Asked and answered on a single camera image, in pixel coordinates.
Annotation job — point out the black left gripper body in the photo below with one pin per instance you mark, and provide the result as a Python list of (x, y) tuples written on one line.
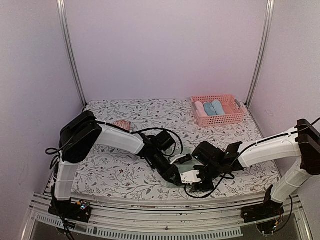
[(162, 170)]

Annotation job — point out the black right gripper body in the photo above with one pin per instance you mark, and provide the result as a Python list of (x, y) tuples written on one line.
[(212, 170)]

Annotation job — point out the green panda towel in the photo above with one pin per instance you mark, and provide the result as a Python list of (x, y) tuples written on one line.
[(184, 167)]

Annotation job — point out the light blue towel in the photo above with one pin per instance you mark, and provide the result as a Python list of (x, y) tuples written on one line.
[(216, 104)]

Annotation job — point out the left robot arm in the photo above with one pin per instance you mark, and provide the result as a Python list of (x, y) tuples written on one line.
[(85, 132)]

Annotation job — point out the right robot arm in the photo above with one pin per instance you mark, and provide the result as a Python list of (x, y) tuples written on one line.
[(301, 142)]

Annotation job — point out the rolled blue towel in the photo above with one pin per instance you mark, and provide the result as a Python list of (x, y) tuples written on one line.
[(209, 109)]

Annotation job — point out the rolled pink towel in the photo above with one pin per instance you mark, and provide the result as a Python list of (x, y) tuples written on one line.
[(200, 109)]

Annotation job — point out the floral table mat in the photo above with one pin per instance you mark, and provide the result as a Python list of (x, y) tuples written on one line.
[(114, 173)]

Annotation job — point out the pink plastic basket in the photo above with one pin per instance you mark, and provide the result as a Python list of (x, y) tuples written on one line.
[(234, 112)]

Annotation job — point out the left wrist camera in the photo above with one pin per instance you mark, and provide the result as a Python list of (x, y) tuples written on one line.
[(180, 158)]

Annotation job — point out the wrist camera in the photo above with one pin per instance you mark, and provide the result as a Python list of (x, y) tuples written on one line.
[(190, 177), (180, 158)]

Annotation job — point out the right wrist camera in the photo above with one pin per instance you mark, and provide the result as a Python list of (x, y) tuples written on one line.
[(190, 177)]

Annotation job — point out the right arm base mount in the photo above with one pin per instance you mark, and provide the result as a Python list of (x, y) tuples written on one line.
[(261, 211)]

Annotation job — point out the front aluminium rail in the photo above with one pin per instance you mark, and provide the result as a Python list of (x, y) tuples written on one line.
[(181, 219)]

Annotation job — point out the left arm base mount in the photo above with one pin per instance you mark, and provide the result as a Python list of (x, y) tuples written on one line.
[(70, 211)]

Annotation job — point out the right aluminium frame post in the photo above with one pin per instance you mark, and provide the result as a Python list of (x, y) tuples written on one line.
[(270, 4)]

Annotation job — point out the aluminium frame post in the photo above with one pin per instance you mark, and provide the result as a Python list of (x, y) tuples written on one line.
[(62, 13), (270, 4)]

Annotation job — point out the left aluminium frame post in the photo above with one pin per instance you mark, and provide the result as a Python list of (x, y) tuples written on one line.
[(62, 13)]

